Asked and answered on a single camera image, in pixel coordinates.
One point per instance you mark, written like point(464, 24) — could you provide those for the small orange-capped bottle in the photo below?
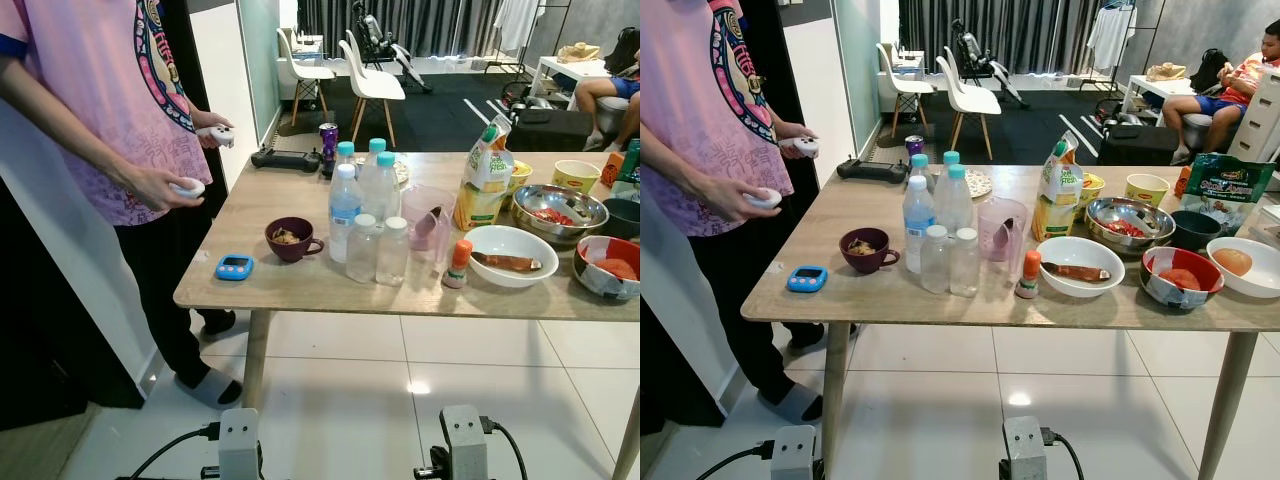
point(1027, 280)
point(458, 268)

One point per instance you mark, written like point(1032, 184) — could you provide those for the white handheld controller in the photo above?
point(802, 146)
point(190, 187)
point(767, 198)
point(217, 132)

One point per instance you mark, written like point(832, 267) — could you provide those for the small clear white-capped bottle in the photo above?
point(362, 255)
point(935, 265)
point(393, 260)
point(965, 268)

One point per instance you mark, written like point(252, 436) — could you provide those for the brown sausage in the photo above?
point(510, 263)
point(1080, 273)

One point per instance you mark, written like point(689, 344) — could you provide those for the red and white bowl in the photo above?
point(600, 286)
point(1165, 294)

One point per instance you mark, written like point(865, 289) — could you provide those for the maroon mug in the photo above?
point(862, 263)
point(290, 252)

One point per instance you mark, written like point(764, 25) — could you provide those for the pink plastic pitcher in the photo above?
point(995, 220)
point(420, 205)

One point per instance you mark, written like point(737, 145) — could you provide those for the red tomato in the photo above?
point(1180, 280)
point(615, 268)

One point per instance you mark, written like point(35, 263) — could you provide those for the brown food in mug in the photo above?
point(287, 236)
point(862, 246)

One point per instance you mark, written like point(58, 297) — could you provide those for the green yellow juice carton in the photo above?
point(1055, 205)
point(482, 195)

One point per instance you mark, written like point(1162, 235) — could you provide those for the red chillies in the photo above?
point(1122, 228)
point(552, 216)

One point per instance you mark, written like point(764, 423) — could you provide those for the blue digital timer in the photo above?
point(234, 267)
point(806, 278)

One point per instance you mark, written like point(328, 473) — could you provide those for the steel bowl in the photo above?
point(1152, 232)
point(582, 226)

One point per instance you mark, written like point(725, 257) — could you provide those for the yellow noodle cup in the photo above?
point(1092, 188)
point(1147, 192)
point(575, 180)
point(520, 178)

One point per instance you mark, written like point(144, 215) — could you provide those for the light wooden table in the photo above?
point(290, 190)
point(870, 200)

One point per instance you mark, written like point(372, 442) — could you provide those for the black bowl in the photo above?
point(1195, 232)
point(622, 218)

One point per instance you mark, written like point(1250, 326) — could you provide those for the small black box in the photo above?
point(327, 170)

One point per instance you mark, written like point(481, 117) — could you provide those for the black gamepad console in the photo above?
point(285, 160)
point(870, 170)

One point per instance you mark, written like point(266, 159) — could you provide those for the purple drink can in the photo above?
point(914, 146)
point(328, 142)

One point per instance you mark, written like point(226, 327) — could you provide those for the orange packet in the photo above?
point(612, 172)
point(1183, 182)

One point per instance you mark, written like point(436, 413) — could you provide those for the black case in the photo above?
point(1135, 145)
point(548, 130)

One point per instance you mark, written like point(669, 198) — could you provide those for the green snack bag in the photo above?
point(632, 165)
point(1225, 185)

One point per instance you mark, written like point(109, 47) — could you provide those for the white plastic chair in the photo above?
point(372, 85)
point(300, 70)
point(900, 85)
point(968, 100)

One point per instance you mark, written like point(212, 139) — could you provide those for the person in red shirt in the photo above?
point(1240, 80)
point(605, 95)

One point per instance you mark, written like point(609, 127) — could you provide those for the white side table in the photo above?
point(560, 70)
point(1150, 88)

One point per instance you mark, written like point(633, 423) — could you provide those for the black folded machine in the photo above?
point(975, 50)
point(380, 40)

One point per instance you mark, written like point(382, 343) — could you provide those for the straw hat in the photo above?
point(578, 52)
point(1166, 72)

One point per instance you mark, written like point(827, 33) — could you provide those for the grey curtain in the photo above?
point(1040, 30)
point(450, 25)

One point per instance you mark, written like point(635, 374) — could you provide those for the person in pink shirt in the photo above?
point(90, 90)
point(690, 100)

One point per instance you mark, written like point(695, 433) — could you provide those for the white hanging shirt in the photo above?
point(1110, 35)
point(518, 25)

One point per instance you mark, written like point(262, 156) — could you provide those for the black backpack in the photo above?
point(625, 50)
point(1208, 72)

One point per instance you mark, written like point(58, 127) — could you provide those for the pale round onion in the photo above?
point(1232, 262)

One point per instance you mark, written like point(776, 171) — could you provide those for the white drawer unit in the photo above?
point(1258, 120)

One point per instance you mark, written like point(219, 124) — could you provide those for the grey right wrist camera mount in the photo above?
point(463, 440)
point(1024, 450)

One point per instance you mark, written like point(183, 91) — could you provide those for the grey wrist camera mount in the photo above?
point(792, 455)
point(238, 445)
point(1024, 450)
point(463, 440)

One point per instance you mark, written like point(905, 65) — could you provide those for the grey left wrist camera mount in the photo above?
point(238, 445)
point(792, 455)

